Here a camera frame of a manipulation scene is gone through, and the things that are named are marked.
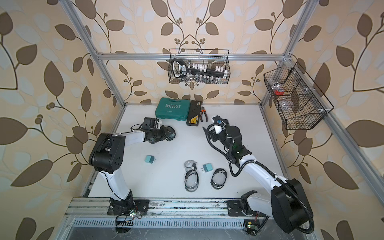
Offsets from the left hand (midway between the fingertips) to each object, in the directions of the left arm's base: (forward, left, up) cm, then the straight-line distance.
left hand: (170, 131), depth 97 cm
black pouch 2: (-28, -31, -6) cm, 42 cm away
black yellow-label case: (+20, -15, -4) cm, 25 cm away
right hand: (-6, -26, +17) cm, 31 cm away
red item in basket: (+8, -62, +27) cm, 68 cm away
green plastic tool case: (+21, 0, -1) cm, 21 cm away
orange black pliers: (+23, -22, -5) cm, 33 cm away
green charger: (-18, +11, -4) cm, 21 cm away
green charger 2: (-23, -24, -5) cm, 34 cm away
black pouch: (-30, -15, -6) cm, 34 cm away
